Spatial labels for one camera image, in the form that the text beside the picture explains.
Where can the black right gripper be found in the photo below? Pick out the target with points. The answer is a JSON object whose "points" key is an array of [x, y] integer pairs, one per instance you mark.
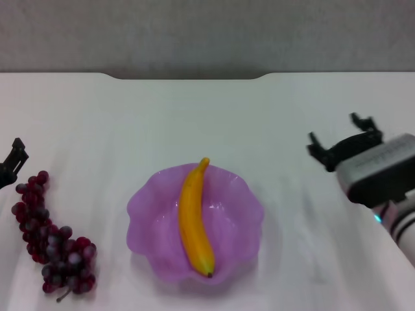
{"points": [[353, 145]]}

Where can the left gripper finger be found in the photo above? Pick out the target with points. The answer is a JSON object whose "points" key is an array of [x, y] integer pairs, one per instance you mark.
{"points": [[16, 158]]}

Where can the dark red grape bunch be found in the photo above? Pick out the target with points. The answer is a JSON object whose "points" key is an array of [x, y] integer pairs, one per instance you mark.
{"points": [[35, 223]]}

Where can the yellow banana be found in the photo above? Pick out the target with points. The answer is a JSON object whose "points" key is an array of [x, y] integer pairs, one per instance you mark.
{"points": [[194, 226]]}

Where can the purple wavy plastic bowl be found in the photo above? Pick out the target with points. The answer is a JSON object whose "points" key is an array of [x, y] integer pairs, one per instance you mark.
{"points": [[233, 226]]}

